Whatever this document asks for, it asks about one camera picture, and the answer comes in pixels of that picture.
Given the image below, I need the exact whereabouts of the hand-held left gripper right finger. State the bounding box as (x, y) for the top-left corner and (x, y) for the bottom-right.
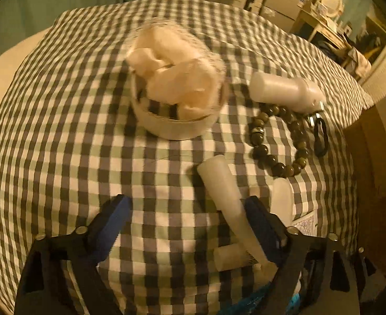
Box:
(244, 195), (361, 315)

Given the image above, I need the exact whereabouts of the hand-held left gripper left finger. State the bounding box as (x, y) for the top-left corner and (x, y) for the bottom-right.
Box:
(14, 194), (133, 315)

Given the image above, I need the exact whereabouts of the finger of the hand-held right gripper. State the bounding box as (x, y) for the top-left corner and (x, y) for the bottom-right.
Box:
(353, 246), (386, 304)

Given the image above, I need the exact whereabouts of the plain white plastic tube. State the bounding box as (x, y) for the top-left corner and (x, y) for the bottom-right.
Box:
(197, 155), (279, 267)

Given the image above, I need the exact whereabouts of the wide packing tape roll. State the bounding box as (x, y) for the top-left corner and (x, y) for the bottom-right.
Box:
(129, 20), (228, 141)

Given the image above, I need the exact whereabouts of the white labelled tube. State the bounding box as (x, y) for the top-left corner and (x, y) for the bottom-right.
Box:
(213, 244), (263, 272)

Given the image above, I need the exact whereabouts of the printed paper sheet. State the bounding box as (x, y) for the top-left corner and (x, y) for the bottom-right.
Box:
(291, 208), (319, 237)

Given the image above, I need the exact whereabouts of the blue foil packet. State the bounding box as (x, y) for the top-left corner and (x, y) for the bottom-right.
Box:
(218, 285), (302, 315)

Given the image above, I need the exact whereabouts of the green checked tablecloth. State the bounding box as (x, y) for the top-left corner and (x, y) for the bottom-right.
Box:
(0, 0), (377, 315)

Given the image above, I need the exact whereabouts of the black carabiner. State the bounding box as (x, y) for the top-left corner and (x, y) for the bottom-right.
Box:
(313, 118), (330, 157)

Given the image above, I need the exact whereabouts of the white plastic bottle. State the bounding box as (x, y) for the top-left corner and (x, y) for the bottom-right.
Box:
(249, 72), (326, 112)

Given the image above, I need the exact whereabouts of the wooden chair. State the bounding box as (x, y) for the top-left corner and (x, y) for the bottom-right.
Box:
(314, 35), (374, 77)

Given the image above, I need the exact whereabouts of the white towel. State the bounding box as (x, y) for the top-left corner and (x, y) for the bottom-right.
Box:
(348, 48), (374, 77)

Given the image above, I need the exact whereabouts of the white dressing table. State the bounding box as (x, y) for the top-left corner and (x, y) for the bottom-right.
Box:
(291, 0), (355, 60)

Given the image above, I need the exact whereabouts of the white louvred wardrobe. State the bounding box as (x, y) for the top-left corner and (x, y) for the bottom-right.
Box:
(353, 0), (386, 84)

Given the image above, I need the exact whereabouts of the grey mini fridge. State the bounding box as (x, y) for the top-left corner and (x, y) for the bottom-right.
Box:
(264, 0), (312, 34)

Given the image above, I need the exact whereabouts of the white oval vanity mirror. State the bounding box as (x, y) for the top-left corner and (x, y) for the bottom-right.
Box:
(317, 0), (345, 19)

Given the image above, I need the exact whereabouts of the green bead bracelet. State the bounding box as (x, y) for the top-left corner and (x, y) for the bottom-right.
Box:
(248, 103), (310, 178)

